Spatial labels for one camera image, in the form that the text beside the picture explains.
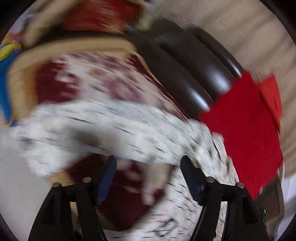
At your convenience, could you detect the white black-patterned coat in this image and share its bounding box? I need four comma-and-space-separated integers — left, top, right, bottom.
11, 100, 239, 240

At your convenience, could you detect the large red cushion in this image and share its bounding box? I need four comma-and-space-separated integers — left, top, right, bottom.
199, 71, 283, 198

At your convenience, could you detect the small red pillow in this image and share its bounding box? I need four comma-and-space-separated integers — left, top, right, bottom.
257, 74, 282, 133

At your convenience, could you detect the floral red beige sofa blanket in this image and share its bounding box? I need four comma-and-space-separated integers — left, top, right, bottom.
9, 38, 187, 231

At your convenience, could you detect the dark brown leather sofa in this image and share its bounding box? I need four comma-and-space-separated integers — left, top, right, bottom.
123, 19, 243, 119

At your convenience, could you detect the beige dotted curtain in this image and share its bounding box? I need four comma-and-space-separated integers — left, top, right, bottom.
152, 0, 295, 177

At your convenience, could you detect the blue yellow sprayer tank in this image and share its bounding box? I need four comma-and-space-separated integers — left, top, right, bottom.
1, 34, 22, 126

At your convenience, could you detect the beige quilted jacket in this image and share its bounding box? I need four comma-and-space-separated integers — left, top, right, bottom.
23, 1, 156, 48

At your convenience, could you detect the red gift box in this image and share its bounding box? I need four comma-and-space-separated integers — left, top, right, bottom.
63, 1, 142, 34

